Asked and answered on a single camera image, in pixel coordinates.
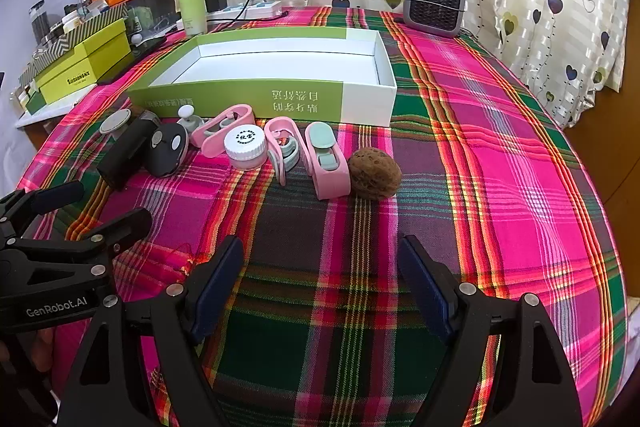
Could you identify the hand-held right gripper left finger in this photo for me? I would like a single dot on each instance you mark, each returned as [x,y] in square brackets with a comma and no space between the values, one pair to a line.
[220,287]

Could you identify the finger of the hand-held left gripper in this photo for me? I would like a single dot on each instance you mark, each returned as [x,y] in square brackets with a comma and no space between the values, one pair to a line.
[127,224]
[62,196]

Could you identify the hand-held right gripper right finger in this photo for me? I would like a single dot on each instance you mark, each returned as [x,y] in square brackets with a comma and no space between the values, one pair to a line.
[425,287]

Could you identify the black rectangular case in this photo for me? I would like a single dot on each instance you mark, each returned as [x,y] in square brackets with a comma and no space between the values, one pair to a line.
[125,157]

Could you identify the black oval key fob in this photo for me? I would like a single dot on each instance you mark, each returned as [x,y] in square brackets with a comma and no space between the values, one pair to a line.
[165,157]

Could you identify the white disc with green base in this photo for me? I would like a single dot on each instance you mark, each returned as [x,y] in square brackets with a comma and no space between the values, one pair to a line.
[115,123]

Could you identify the brown walnut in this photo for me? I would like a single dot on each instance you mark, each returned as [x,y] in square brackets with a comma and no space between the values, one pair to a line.
[375,172]

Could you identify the small white jar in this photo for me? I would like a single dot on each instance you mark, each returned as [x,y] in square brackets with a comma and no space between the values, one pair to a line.
[245,149]

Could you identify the pink clip with green button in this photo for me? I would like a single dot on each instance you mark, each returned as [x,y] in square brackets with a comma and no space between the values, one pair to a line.
[330,177]

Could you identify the white and green cardboard box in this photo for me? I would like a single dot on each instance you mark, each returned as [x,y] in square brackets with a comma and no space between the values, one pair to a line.
[280,62]

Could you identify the person's left hand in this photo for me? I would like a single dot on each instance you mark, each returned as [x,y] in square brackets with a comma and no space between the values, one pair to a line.
[39,349]

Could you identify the white side table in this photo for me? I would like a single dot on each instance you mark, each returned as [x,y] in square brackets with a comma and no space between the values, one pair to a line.
[30,119]

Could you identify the lime green shoebox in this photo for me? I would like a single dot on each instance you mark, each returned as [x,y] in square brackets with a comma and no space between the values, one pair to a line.
[85,67]

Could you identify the pink plaid tablecloth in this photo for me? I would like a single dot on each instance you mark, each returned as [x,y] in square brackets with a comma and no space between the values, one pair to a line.
[500,157]

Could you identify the black smartphone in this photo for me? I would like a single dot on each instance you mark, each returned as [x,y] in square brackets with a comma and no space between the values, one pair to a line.
[150,47]

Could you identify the dark glass jar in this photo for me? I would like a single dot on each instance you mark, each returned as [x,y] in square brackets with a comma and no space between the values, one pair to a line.
[37,24]

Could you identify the chevron patterned box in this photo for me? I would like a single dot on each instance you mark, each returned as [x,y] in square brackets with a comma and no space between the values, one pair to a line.
[95,23]

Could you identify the light green bottle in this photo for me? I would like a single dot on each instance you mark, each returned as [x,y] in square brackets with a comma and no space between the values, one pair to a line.
[192,7]

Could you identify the white power strip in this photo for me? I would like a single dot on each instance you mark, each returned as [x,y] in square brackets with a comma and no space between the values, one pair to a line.
[260,10]

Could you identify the grey fan heater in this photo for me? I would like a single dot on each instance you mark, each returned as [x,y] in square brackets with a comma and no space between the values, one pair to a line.
[435,2]

